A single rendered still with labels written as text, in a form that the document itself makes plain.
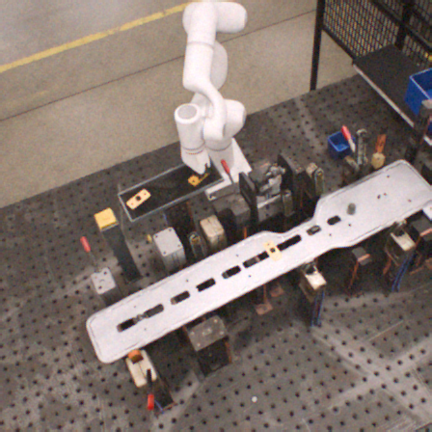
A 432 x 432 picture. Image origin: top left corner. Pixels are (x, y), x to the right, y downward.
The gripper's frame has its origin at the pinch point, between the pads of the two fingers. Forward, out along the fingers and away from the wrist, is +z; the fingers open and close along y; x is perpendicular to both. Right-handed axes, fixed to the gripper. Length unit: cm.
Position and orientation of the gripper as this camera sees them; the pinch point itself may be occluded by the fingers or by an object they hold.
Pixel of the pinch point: (199, 172)
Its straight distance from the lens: 193.2
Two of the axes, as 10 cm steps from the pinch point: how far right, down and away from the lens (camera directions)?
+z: 0.9, 5.4, 8.4
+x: 7.0, -6.3, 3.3
